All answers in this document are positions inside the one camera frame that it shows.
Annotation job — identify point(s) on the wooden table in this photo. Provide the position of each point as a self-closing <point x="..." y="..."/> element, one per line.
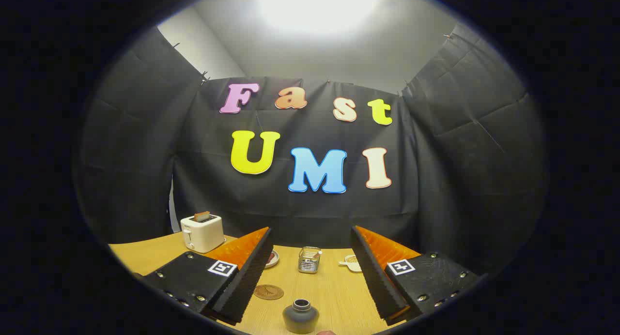
<point x="334" y="296"/>

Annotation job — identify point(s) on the toast slice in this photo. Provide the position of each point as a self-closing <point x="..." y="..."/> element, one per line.
<point x="202" y="216"/>

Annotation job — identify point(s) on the round brown coaster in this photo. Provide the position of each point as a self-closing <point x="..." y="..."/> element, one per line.
<point x="269" y="292"/>

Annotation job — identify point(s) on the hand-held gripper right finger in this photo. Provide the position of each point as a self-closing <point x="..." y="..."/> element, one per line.
<point x="373" y="272"/>

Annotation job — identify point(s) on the white divided condiment dish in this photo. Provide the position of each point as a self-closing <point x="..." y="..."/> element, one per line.
<point x="352" y="265"/>

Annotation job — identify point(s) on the silver juice bottle green label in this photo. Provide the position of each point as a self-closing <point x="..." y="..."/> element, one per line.
<point x="300" y="318"/>

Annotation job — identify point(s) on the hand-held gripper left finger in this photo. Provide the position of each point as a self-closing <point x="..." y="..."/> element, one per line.
<point x="252" y="272"/>

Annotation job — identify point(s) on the white toaster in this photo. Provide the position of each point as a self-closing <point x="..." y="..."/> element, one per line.
<point x="203" y="233"/>

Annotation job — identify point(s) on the small white plate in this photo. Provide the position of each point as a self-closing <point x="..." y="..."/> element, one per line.
<point x="273" y="263"/>

